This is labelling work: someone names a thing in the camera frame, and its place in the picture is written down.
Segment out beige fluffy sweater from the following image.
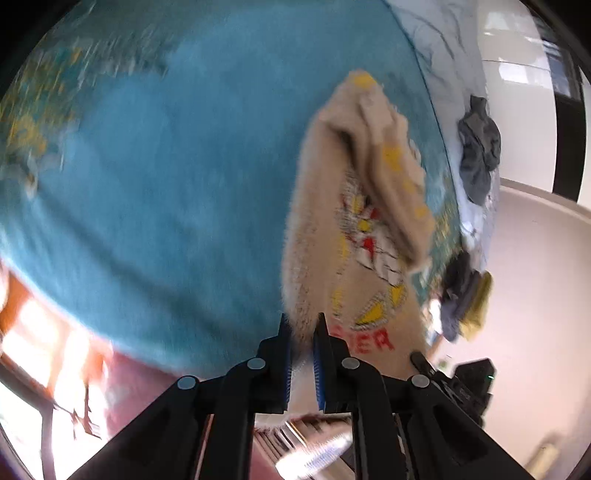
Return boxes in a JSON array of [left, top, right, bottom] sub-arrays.
[[256, 69, 437, 431]]

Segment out teal floral blanket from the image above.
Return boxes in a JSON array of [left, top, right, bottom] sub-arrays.
[[0, 0, 465, 384]]

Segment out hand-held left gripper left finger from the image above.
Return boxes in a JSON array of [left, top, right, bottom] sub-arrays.
[[69, 313, 294, 480]]

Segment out black door frame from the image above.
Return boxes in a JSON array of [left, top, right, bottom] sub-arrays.
[[551, 44, 591, 204]]

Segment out light blue floral duvet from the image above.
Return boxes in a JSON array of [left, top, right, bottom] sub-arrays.
[[388, 0, 502, 278]]

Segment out crumpled grey garment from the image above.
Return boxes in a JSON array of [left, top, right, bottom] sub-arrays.
[[457, 95, 502, 206]]

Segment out yellow fluffy cloth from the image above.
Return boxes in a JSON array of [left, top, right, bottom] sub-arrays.
[[459, 271, 494, 342]]

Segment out dark grey pants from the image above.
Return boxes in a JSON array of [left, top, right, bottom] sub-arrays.
[[438, 251, 482, 342]]

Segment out bright window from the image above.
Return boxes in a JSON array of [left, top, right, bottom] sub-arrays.
[[0, 268, 114, 467]]

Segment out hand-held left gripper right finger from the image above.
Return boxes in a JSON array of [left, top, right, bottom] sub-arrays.
[[312, 313, 532, 480]]

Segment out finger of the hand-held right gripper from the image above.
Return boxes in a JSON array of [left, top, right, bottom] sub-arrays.
[[410, 351, 446, 386]]

